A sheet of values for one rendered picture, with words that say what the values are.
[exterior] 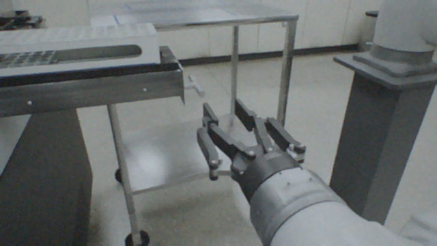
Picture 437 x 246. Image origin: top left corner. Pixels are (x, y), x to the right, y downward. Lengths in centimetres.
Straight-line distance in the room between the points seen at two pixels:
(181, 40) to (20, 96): 251
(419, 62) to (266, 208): 75
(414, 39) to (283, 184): 70
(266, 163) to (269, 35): 296
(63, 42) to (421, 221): 52
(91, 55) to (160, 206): 92
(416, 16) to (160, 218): 113
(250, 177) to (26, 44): 38
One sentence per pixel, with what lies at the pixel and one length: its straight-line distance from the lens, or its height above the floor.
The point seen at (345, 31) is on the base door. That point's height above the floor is 24.
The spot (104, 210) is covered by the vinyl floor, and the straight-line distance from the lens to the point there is 147.
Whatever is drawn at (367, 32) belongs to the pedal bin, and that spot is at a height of 27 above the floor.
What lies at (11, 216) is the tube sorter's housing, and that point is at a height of 60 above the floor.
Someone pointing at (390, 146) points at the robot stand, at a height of 48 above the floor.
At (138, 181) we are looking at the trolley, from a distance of 113.
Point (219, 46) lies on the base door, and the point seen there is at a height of 18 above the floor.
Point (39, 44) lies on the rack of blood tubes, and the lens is 55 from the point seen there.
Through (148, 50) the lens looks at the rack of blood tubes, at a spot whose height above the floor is 84.
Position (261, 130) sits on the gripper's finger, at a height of 76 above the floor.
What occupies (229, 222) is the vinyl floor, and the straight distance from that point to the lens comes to 134.
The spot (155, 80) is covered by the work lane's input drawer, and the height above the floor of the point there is 79.
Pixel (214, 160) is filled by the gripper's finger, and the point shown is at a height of 76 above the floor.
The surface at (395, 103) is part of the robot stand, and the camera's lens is 96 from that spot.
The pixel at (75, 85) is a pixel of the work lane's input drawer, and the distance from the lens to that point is 54.
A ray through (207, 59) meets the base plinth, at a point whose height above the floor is 4.
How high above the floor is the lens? 98
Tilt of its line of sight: 29 degrees down
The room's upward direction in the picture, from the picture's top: straight up
